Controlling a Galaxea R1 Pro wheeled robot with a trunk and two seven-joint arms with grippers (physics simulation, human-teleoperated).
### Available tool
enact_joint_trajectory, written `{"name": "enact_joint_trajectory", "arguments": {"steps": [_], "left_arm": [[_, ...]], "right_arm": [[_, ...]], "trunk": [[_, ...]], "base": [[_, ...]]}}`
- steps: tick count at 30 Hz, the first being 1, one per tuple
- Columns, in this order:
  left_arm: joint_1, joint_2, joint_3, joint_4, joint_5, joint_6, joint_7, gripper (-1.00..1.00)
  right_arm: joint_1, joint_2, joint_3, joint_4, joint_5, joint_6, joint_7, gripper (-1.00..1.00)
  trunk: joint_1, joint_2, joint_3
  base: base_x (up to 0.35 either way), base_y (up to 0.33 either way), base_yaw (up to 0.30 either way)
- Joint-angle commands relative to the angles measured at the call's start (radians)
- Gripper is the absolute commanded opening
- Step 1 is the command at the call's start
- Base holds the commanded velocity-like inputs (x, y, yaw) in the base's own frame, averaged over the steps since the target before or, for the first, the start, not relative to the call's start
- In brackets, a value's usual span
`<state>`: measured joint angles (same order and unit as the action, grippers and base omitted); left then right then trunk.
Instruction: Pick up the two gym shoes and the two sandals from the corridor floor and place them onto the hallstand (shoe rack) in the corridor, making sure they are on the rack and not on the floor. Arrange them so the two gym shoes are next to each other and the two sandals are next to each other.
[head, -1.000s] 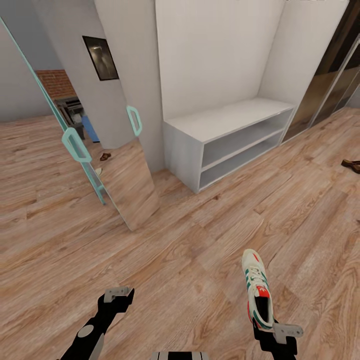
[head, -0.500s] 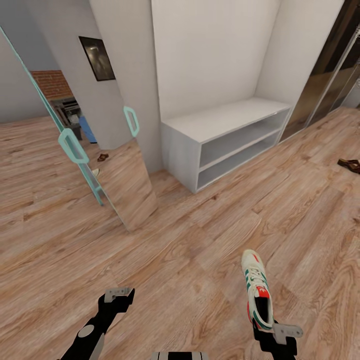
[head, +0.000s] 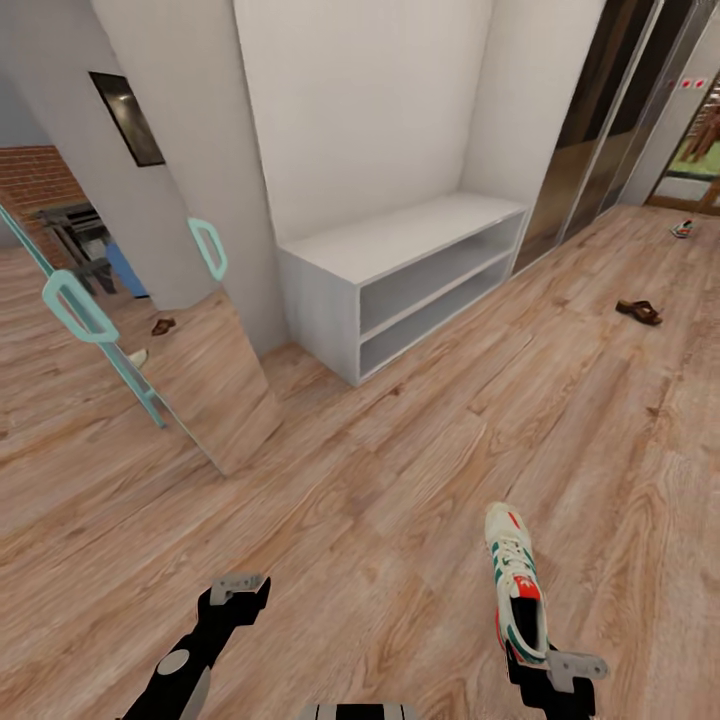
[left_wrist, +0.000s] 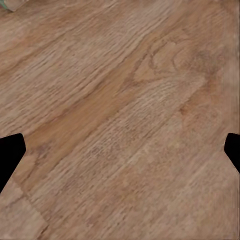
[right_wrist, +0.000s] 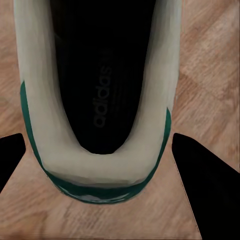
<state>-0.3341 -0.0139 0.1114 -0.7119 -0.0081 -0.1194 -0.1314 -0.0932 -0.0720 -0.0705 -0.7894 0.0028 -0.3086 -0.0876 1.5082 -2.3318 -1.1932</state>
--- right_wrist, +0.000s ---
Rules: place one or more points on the gym shoe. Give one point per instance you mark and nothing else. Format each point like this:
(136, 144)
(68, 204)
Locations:
(98, 81)

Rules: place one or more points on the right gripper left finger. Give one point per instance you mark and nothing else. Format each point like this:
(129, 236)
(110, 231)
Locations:
(12, 149)

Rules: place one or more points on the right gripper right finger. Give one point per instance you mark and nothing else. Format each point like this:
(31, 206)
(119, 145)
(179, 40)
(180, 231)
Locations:
(212, 187)

